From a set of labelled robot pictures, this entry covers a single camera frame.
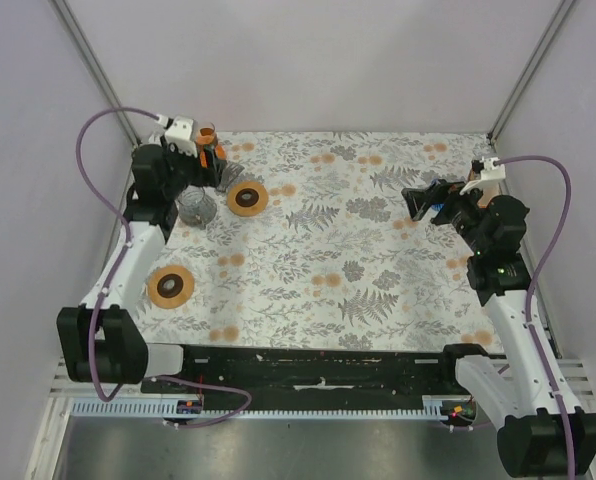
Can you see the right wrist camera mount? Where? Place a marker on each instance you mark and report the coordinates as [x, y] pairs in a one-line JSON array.
[[485, 172]]

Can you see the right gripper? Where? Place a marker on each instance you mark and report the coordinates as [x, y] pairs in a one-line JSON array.
[[440, 191]]

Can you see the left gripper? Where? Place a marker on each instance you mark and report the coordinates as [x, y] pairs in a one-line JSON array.
[[210, 176]]

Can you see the orange glass dripper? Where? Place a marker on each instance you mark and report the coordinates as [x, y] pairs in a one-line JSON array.
[[206, 137]]

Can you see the floral table mat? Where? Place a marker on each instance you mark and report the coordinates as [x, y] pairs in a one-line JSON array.
[[334, 261]]

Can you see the blue cable duct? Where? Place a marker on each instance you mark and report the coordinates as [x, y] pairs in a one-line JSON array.
[[180, 409]]

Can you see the glass coffee server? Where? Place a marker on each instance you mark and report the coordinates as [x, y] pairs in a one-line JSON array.
[[195, 207]]

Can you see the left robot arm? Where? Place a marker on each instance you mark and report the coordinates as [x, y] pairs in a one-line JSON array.
[[99, 338]]

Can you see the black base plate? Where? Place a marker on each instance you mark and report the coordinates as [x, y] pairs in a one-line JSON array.
[[317, 378]]

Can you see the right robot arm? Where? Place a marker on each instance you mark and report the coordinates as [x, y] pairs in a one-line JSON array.
[[541, 427]]

